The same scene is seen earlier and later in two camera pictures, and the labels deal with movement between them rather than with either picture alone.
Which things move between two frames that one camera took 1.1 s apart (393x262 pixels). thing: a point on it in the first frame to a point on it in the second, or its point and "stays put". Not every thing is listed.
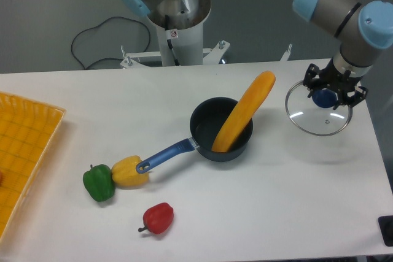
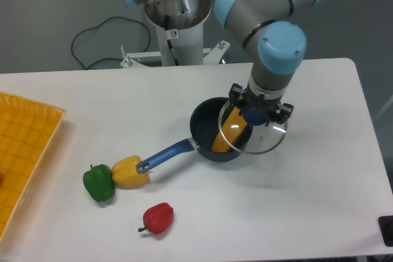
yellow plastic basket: x=28 y=127 stays put
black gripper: x=342 y=83 to x=239 y=96
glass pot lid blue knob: x=324 y=98 to x=248 y=133
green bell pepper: x=99 y=182 stays put
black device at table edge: x=385 y=226 stays put
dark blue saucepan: x=206 y=120 stays put
